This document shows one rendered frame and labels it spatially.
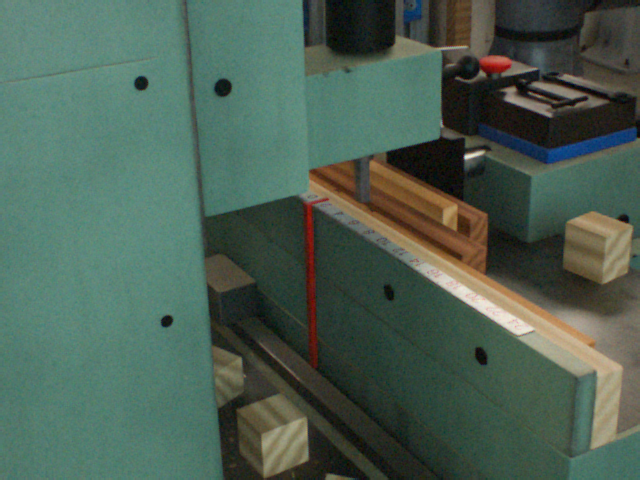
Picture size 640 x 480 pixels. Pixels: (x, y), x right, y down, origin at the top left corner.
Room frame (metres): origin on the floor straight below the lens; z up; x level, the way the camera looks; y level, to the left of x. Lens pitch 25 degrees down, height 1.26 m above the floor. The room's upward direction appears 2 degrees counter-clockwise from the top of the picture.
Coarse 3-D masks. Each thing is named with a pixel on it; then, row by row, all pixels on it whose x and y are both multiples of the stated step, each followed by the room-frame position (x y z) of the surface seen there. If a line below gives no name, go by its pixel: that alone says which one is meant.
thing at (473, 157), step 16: (416, 144) 0.78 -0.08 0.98; (432, 144) 0.76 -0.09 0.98; (448, 144) 0.75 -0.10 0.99; (464, 144) 0.75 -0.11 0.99; (400, 160) 0.80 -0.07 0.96; (416, 160) 0.78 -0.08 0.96; (432, 160) 0.76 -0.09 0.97; (448, 160) 0.74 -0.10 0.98; (464, 160) 0.80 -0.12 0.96; (480, 160) 0.80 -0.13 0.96; (416, 176) 0.78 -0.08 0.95; (432, 176) 0.76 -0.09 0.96; (448, 176) 0.74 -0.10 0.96; (464, 176) 0.79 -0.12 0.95; (448, 192) 0.74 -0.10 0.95
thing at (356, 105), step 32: (320, 64) 0.70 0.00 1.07; (352, 64) 0.70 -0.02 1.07; (384, 64) 0.70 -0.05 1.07; (416, 64) 0.72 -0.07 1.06; (320, 96) 0.68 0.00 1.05; (352, 96) 0.69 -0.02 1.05; (384, 96) 0.70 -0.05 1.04; (416, 96) 0.72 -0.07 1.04; (320, 128) 0.68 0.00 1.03; (352, 128) 0.69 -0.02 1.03; (384, 128) 0.70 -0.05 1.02; (416, 128) 0.72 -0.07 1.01; (320, 160) 0.68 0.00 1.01; (352, 160) 0.73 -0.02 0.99
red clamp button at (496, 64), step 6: (480, 60) 0.86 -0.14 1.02; (486, 60) 0.86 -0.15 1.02; (492, 60) 0.86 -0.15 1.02; (498, 60) 0.86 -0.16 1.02; (504, 60) 0.86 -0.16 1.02; (510, 60) 0.87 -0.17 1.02; (480, 66) 0.86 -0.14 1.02; (486, 66) 0.85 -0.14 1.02; (492, 66) 0.85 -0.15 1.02; (498, 66) 0.85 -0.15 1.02; (504, 66) 0.85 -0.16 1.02; (510, 66) 0.86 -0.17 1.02; (486, 72) 0.86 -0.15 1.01; (492, 72) 0.86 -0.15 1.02; (498, 72) 0.86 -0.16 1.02
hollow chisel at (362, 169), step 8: (360, 168) 0.73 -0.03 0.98; (368, 168) 0.73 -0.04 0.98; (360, 176) 0.73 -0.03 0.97; (368, 176) 0.73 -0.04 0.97; (360, 184) 0.73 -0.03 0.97; (368, 184) 0.73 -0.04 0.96; (360, 192) 0.73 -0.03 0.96; (368, 192) 0.73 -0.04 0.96; (360, 200) 0.73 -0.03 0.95; (368, 200) 0.73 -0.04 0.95
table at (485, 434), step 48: (240, 240) 0.83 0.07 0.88; (288, 288) 0.75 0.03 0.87; (336, 288) 0.69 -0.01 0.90; (528, 288) 0.67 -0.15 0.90; (576, 288) 0.67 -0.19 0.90; (624, 288) 0.67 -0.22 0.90; (336, 336) 0.69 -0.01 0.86; (384, 336) 0.63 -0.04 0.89; (624, 336) 0.60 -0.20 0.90; (384, 384) 0.63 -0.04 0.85; (432, 384) 0.58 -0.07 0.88; (624, 384) 0.54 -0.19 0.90; (480, 432) 0.54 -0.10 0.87; (528, 432) 0.50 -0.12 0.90; (624, 432) 0.49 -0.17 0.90
